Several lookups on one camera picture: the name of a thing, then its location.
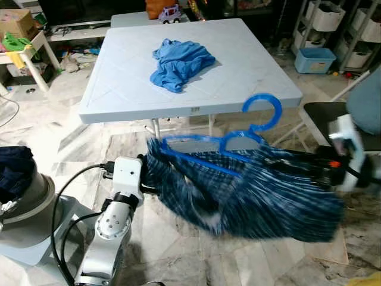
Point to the blue plaid garment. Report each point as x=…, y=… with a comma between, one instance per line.
x=268, y=202

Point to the blue plastic hanger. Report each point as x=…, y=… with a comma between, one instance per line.
x=262, y=97

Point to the navy blue garment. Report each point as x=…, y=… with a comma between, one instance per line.
x=15, y=170

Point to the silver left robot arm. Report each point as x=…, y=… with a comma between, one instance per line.
x=110, y=229

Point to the black folding chair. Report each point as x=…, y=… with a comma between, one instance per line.
x=324, y=119

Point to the blue oval chair cushion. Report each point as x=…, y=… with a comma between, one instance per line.
x=366, y=104

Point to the light blue storage bin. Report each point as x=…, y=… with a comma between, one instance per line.
x=315, y=59

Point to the grey round laundry basket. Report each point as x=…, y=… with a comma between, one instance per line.
x=27, y=208

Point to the light blue crumpled cloth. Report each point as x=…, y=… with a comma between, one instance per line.
x=178, y=65

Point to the white plastic folding table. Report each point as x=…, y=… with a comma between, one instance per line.
x=131, y=19
x=238, y=65

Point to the grey plush toy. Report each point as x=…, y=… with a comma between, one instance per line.
x=70, y=62

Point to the white shelf rack with bins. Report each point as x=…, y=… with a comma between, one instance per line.
x=366, y=27
x=324, y=15

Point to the low white tv bench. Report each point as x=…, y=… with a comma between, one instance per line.
x=77, y=34

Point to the small white side table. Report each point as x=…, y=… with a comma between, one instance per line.
x=36, y=56

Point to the purple toy car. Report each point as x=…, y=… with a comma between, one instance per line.
x=169, y=13

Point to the small yellow cloth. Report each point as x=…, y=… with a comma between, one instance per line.
x=21, y=59

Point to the orange bag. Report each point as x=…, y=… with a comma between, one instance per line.
x=158, y=7

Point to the black television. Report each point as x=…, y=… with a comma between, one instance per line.
x=89, y=12

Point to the bright green bag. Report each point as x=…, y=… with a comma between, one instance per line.
x=15, y=43

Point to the brown cardboard box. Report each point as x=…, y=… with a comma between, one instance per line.
x=18, y=24

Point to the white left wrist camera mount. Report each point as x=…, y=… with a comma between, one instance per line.
x=127, y=176

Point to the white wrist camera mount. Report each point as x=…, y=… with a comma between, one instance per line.
x=348, y=140
x=127, y=176

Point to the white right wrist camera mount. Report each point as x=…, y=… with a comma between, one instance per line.
x=348, y=140

